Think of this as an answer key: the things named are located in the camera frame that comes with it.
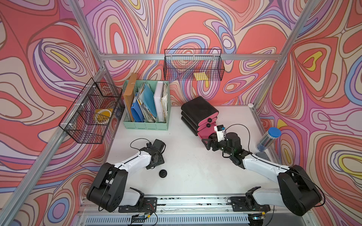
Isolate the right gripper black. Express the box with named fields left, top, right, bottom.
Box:
left=202, top=135, right=233, bottom=155

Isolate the pink bottom drawer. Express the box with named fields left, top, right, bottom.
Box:
left=198, top=123, right=217, bottom=139

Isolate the pink top drawer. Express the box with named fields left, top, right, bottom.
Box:
left=198, top=112, right=219, bottom=126

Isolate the black round earphone case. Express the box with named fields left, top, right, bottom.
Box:
left=159, top=169, right=167, bottom=178

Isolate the black drawer cabinet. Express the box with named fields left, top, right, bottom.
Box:
left=181, top=97, right=219, bottom=136

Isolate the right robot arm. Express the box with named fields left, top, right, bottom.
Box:
left=202, top=132, right=323, bottom=216

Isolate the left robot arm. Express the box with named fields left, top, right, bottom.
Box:
left=86, top=139, right=166, bottom=212

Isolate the blue folder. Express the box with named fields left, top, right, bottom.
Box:
left=131, top=100, right=144, bottom=122

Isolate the green file organizer box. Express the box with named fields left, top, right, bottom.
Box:
left=122, top=80, right=171, bottom=131

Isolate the white binder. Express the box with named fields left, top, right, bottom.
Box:
left=154, top=81, right=165, bottom=123

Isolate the grey eraser block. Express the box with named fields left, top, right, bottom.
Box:
left=256, top=152, right=270, bottom=161

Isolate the teal plastic folder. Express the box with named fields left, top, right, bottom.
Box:
left=140, top=83, right=157, bottom=118

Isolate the blue capped clear tube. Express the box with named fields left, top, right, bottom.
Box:
left=256, top=127, right=281, bottom=152

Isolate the brown cardboard folder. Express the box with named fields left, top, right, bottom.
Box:
left=123, top=73, right=138, bottom=121

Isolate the yellow tape roll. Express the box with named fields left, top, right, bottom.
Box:
left=94, top=109, right=113, bottom=125

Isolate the yellow sticky note pad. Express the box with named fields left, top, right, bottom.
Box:
left=193, top=72, right=209, bottom=81

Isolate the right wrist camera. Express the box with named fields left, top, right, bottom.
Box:
left=214, top=125, right=226, bottom=142

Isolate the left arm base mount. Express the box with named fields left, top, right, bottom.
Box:
left=118, top=197, right=158, bottom=213

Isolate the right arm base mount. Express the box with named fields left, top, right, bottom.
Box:
left=227, top=196, right=271, bottom=213

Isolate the black wire basket left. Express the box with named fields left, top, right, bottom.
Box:
left=58, top=78, right=124, bottom=144

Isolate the black wire basket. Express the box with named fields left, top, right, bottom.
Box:
left=164, top=48, right=225, bottom=82
left=58, top=78, right=124, bottom=144

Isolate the black wire basket back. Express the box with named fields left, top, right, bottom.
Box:
left=164, top=48, right=225, bottom=82

